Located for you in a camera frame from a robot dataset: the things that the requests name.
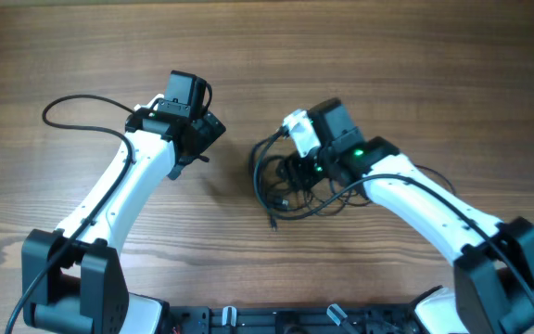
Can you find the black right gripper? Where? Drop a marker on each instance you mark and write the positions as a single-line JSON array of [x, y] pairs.
[[298, 174]]

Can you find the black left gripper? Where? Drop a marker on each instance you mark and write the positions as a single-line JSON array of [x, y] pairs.
[[209, 129]]

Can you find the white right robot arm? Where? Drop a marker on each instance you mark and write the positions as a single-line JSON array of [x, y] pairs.
[[492, 261]]

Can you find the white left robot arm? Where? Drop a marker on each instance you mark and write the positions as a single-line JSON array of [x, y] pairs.
[[72, 280]]

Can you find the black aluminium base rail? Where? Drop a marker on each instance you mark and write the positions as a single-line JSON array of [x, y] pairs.
[[371, 319]]

